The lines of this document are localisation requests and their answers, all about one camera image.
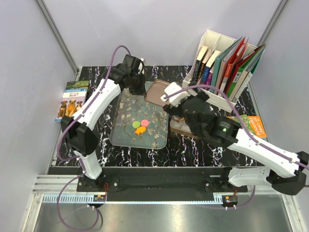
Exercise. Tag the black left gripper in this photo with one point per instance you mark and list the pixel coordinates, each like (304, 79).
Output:
(142, 90)

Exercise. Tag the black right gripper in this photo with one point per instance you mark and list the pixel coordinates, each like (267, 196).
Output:
(175, 108)

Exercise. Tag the rose gold tin lid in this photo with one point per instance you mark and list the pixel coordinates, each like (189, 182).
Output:
(155, 92)

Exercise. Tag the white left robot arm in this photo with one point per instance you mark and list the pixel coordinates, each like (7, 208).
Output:
(78, 129)

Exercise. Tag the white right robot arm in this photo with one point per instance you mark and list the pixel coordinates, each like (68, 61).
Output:
(282, 170)

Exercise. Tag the rose gold cookie tin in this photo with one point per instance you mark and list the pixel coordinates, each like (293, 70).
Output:
(178, 125)

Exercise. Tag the floral blossom serving tray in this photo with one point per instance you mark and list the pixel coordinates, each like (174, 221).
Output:
(132, 108)

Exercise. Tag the purple paperback book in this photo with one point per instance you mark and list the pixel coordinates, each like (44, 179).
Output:
(208, 76)

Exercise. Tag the teal hardcover book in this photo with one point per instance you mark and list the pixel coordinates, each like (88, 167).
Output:
(227, 47)

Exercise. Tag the green round cookie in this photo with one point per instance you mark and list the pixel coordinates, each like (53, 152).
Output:
(136, 124)

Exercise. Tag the pink round cookie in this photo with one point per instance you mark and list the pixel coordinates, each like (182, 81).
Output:
(144, 123)

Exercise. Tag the blue paperback book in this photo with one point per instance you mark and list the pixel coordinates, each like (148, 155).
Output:
(205, 66)

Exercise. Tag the orange fish shaped cookie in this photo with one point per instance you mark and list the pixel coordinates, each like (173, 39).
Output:
(140, 130)

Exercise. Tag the black paperback book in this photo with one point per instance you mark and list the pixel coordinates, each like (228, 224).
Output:
(199, 59)

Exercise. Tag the orange treehouse book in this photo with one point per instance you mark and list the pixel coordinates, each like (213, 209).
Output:
(254, 125)

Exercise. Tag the green landscape book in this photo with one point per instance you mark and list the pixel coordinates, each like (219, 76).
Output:
(77, 84)

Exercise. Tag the dog picture book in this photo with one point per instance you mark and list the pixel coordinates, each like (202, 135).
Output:
(72, 100)

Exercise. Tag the green hardcover book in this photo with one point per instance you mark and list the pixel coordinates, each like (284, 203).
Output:
(243, 68)

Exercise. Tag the red hardcover book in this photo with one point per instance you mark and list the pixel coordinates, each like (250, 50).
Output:
(229, 62)

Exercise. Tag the white book organizer rack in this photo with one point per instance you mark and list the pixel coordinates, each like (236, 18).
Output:
(215, 41)

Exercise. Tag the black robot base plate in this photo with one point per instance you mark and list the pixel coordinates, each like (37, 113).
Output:
(160, 184)

